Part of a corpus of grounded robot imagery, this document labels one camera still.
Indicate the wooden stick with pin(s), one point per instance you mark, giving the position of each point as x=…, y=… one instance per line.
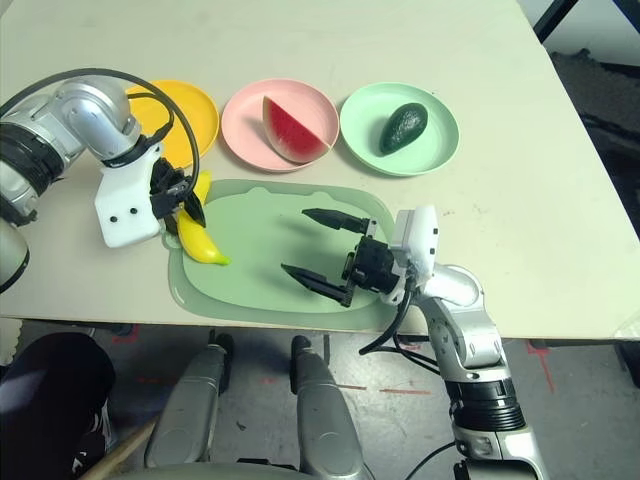
x=117, y=450

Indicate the dark green avocado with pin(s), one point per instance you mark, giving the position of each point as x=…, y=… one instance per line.
x=402, y=127

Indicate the yellow plastic plate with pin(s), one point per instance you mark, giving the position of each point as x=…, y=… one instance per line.
x=195, y=120

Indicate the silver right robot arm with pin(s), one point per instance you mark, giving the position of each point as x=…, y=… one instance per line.
x=470, y=340

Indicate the silver right robot leg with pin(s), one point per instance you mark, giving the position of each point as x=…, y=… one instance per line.
x=325, y=420

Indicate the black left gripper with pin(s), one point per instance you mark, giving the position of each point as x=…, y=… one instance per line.
x=167, y=192

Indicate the large green cutting mat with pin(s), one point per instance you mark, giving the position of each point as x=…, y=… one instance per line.
x=280, y=321

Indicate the black white sneaker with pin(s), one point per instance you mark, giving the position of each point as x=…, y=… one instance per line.
x=97, y=440

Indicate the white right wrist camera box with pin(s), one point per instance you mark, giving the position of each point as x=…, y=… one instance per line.
x=417, y=235

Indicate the clear plastic bag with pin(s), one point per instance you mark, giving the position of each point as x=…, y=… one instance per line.
x=631, y=326

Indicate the silver robot leg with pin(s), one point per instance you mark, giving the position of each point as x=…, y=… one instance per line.
x=190, y=410
x=325, y=420

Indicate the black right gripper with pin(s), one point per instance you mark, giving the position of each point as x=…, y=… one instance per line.
x=372, y=265

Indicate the black metal frame bar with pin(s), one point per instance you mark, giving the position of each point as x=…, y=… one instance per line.
x=550, y=20

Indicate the pink plastic plate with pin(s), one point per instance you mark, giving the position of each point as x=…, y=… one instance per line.
x=245, y=135

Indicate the mint green plastic plate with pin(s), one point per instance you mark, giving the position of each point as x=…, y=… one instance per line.
x=435, y=145

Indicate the grey robot waist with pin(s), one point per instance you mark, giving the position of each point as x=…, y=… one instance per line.
x=200, y=474

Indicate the red watermelon slice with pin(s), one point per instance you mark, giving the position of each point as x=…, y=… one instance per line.
x=295, y=135

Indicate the bystander black trouser leg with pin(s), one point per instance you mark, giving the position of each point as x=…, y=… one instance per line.
x=45, y=395

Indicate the small green cutting board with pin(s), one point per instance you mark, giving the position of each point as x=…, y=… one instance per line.
x=260, y=240

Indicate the yellow toy banana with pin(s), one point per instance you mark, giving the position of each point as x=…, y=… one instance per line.
x=200, y=245

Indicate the silver left robot leg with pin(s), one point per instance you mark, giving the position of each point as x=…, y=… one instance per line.
x=190, y=410

